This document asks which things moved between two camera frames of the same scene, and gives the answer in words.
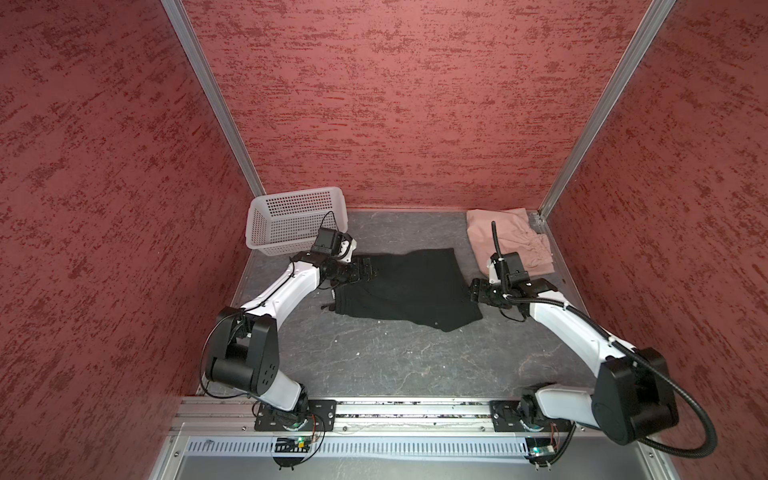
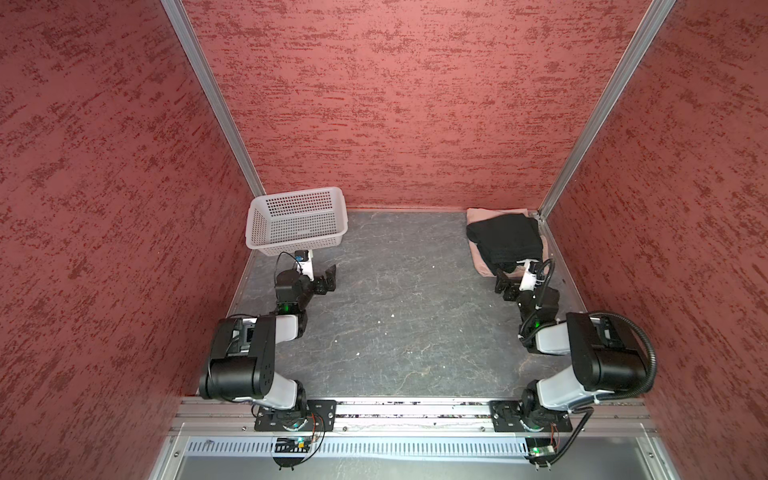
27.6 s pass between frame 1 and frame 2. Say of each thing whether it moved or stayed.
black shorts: moved
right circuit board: stayed
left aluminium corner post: stayed
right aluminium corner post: stayed
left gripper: moved
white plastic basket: stayed
